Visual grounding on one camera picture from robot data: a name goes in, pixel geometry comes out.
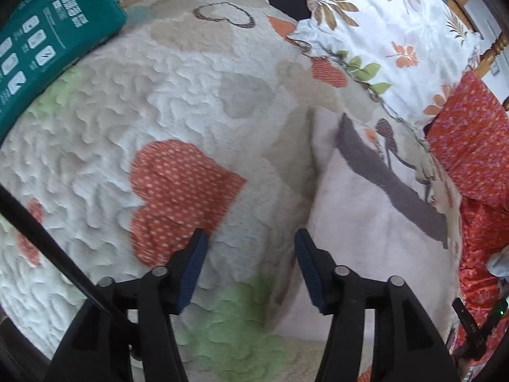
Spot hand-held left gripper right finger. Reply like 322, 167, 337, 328
294, 229, 458, 382

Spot white floral pillow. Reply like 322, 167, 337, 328
286, 0, 488, 126

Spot black cable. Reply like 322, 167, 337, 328
0, 188, 134, 329

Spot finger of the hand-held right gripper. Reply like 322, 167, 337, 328
452, 298, 488, 364

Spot heart print quilted blanket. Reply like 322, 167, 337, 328
0, 0, 458, 382

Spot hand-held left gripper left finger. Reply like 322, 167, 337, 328
44, 229, 209, 382

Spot teal printed box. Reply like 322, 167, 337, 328
0, 0, 128, 142

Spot red patterned pillow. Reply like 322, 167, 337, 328
423, 72, 509, 367

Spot wooden bed headboard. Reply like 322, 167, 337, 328
447, 0, 509, 112

